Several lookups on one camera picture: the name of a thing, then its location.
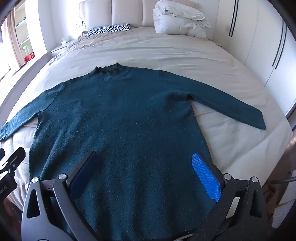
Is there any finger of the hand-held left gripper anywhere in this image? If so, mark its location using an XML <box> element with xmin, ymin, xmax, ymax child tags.
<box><xmin>0</xmin><ymin>147</ymin><xmax>26</xmax><ymax>177</ymax></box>

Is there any bed with beige sheet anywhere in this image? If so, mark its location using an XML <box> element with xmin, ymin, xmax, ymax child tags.
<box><xmin>0</xmin><ymin>25</ymin><xmax>295</xmax><ymax>241</ymax></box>

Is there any folded white duvet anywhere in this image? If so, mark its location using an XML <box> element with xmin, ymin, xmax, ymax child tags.
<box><xmin>153</xmin><ymin>0</ymin><xmax>211</xmax><ymax>39</ymax></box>

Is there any white nightstand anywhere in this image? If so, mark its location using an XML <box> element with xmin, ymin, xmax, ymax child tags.
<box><xmin>50</xmin><ymin>43</ymin><xmax>71</xmax><ymax>57</ymax></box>

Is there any teal knit sweater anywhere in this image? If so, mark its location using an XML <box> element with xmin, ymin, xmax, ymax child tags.
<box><xmin>0</xmin><ymin>62</ymin><xmax>266</xmax><ymax>241</ymax></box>

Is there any white wardrobe with black handles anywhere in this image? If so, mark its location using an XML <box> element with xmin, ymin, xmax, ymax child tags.
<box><xmin>208</xmin><ymin>0</ymin><xmax>296</xmax><ymax>117</ymax></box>

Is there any white grid panel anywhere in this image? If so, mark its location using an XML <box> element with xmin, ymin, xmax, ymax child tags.
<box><xmin>272</xmin><ymin>202</ymin><xmax>292</xmax><ymax>229</ymax></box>

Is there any cream padded headboard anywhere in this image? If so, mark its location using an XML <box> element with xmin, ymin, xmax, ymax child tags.
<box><xmin>79</xmin><ymin>0</ymin><xmax>210</xmax><ymax>32</ymax></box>

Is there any beige curtain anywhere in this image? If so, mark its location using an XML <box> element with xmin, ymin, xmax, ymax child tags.
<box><xmin>5</xmin><ymin>16</ymin><xmax>23</xmax><ymax>71</ymax></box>

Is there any white shelf unit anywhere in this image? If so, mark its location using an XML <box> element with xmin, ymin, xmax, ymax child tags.
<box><xmin>13</xmin><ymin>0</ymin><xmax>36</xmax><ymax>66</ymax></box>

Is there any zebra print pillow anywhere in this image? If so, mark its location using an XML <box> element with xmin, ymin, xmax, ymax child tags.
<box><xmin>85</xmin><ymin>23</ymin><xmax>131</xmax><ymax>37</ymax></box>

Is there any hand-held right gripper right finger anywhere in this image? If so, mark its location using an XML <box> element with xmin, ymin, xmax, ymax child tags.
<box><xmin>185</xmin><ymin>152</ymin><xmax>275</xmax><ymax>241</ymax></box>

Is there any metal rod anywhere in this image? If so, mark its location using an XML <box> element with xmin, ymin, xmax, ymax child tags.
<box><xmin>269</xmin><ymin>176</ymin><xmax>296</xmax><ymax>185</ymax></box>

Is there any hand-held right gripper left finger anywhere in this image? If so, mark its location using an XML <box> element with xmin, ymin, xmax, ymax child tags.
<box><xmin>21</xmin><ymin>151</ymin><xmax>102</xmax><ymax>241</ymax></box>

